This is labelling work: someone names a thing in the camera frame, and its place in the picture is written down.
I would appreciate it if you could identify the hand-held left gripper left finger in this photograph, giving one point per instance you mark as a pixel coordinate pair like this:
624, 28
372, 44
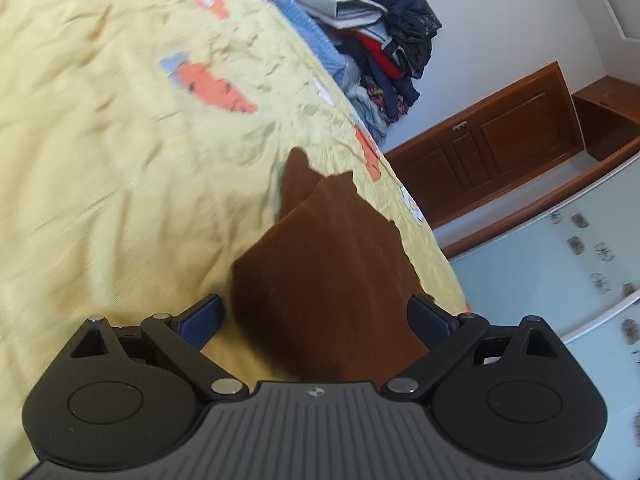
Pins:
200, 320

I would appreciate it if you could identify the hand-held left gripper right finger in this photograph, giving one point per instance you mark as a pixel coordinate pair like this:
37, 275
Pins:
430, 320

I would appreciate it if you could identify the brown knit sweater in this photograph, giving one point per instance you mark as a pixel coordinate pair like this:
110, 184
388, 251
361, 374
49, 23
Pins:
325, 285

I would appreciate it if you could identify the pile of mixed clothes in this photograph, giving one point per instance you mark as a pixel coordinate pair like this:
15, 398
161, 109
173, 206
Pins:
400, 25

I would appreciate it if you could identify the pale sliding wardrobe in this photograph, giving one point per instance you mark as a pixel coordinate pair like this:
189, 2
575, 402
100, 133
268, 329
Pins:
525, 270

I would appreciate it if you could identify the brown wooden door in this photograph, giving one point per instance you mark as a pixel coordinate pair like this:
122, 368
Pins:
510, 130
500, 233

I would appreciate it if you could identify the yellow printed bed quilt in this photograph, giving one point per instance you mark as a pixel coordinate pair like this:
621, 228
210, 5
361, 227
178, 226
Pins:
100, 110

